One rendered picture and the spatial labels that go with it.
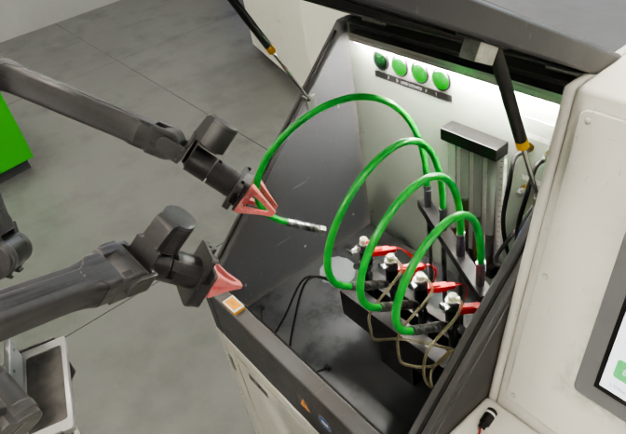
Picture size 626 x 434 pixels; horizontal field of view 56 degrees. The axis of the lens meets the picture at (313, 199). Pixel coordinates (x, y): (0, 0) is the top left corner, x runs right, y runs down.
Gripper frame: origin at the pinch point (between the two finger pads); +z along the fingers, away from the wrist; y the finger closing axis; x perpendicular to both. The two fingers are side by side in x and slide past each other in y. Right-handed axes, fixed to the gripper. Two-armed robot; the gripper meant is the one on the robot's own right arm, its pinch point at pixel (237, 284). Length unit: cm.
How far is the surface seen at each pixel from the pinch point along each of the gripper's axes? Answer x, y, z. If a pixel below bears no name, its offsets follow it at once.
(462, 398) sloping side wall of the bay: -28.8, 6.7, 32.8
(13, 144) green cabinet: 318, -128, 13
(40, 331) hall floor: 155, -143, 30
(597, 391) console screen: -43, 23, 36
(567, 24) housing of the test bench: 0, 70, 31
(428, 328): -18.1, 12.1, 27.7
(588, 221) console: -33, 44, 22
